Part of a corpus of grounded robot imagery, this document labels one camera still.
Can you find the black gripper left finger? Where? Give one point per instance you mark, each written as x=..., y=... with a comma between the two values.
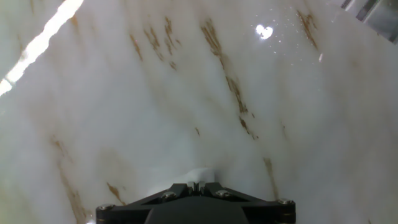
x=130, y=211

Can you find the white cloth wipe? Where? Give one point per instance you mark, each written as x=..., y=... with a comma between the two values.
x=200, y=175

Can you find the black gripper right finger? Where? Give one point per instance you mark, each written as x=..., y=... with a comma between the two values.
x=267, y=211

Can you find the marble pattern board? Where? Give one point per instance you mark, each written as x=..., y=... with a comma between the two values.
x=280, y=109

